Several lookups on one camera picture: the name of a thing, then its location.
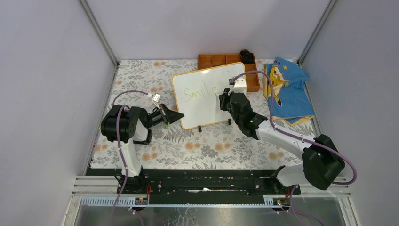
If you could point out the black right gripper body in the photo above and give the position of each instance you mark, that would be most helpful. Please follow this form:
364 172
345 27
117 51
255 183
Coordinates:
226 105

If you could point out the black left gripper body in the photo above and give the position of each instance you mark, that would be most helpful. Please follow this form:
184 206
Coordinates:
161 116

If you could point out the yellow framed whiteboard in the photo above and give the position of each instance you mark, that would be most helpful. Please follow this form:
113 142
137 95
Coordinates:
197 94

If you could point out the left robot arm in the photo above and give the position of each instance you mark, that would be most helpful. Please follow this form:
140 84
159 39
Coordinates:
128 126

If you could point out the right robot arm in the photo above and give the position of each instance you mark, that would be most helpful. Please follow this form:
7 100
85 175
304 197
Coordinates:
320 164

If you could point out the metal whiteboard stand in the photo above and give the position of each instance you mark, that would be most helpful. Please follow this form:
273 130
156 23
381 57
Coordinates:
200 127

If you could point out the floral table mat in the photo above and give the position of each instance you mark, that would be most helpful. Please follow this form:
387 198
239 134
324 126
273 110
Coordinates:
217 146

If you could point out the black object in tray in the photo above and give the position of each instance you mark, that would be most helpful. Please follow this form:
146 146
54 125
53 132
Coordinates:
247 57

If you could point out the blue yellow cartoon bag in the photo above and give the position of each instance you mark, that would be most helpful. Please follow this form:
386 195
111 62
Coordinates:
283 87

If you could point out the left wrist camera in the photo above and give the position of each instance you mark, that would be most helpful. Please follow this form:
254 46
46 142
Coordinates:
156 98

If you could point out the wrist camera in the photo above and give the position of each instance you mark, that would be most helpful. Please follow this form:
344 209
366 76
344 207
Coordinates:
239 85
156 98

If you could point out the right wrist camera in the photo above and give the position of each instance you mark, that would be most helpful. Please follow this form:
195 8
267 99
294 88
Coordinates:
239 85

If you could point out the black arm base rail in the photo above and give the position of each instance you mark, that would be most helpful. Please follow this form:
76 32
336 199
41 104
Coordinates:
207 186

